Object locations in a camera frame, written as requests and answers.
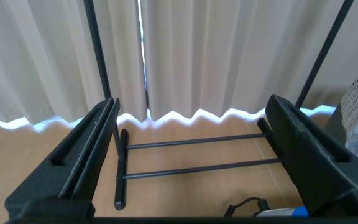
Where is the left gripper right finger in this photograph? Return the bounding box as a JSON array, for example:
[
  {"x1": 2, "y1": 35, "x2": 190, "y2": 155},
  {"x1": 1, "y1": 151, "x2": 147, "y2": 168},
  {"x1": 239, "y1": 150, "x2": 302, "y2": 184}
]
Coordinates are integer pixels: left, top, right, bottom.
[{"x1": 265, "y1": 93, "x2": 358, "y2": 217}]

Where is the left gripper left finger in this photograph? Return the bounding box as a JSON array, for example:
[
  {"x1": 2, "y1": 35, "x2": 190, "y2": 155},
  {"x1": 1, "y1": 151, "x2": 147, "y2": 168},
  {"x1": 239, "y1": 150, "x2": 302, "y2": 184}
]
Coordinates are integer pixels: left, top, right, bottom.
[{"x1": 4, "y1": 96, "x2": 122, "y2": 219}]

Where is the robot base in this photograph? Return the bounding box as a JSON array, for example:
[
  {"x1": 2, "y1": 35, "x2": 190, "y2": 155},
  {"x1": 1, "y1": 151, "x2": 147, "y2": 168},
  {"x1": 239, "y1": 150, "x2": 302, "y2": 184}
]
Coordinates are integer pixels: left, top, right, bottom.
[{"x1": 254, "y1": 206, "x2": 310, "y2": 218}]

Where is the white laundry basket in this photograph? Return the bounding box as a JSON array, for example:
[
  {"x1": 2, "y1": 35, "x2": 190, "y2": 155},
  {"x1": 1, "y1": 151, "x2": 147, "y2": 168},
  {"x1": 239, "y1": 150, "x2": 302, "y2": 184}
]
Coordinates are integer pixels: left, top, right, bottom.
[{"x1": 324, "y1": 49, "x2": 358, "y2": 146}]

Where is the black clothes rack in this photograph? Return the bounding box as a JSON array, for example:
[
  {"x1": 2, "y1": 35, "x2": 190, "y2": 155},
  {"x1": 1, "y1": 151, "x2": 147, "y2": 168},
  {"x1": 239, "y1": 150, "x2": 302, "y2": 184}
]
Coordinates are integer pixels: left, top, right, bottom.
[{"x1": 83, "y1": 0, "x2": 355, "y2": 211}]

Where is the beige curtain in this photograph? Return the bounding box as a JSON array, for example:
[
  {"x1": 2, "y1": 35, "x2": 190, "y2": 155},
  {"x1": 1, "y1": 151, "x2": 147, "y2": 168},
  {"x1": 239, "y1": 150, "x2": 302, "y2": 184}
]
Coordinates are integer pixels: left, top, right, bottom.
[{"x1": 0, "y1": 0, "x2": 358, "y2": 126}]

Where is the black cable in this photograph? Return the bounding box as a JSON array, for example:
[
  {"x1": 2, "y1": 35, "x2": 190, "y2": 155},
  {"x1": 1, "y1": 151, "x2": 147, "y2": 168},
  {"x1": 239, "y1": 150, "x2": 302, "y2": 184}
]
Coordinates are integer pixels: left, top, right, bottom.
[{"x1": 224, "y1": 196, "x2": 271, "y2": 218}]

